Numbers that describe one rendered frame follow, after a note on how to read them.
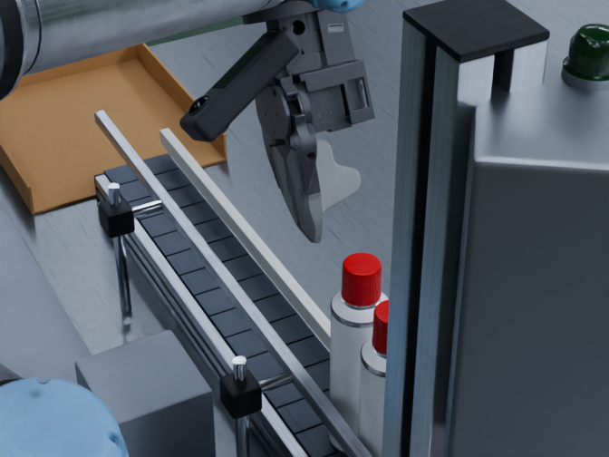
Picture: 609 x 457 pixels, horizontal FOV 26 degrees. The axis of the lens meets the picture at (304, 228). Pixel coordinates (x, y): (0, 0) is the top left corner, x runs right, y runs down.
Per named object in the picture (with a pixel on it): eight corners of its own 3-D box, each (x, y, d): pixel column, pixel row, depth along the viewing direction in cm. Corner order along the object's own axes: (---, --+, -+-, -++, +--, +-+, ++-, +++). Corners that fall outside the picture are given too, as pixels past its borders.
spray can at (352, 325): (394, 447, 121) (405, 271, 109) (345, 466, 119) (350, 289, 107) (366, 412, 125) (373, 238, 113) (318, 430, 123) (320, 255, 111)
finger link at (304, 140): (328, 193, 112) (307, 92, 111) (312, 198, 112) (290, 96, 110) (306, 189, 117) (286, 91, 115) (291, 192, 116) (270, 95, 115)
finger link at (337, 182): (377, 232, 116) (357, 130, 114) (316, 249, 114) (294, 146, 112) (362, 228, 119) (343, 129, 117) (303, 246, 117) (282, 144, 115)
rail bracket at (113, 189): (180, 302, 146) (171, 178, 136) (118, 322, 143) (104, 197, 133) (169, 286, 148) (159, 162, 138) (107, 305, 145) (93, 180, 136)
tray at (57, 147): (227, 160, 169) (226, 133, 167) (32, 215, 159) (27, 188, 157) (139, 59, 190) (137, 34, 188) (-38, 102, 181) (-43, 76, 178)
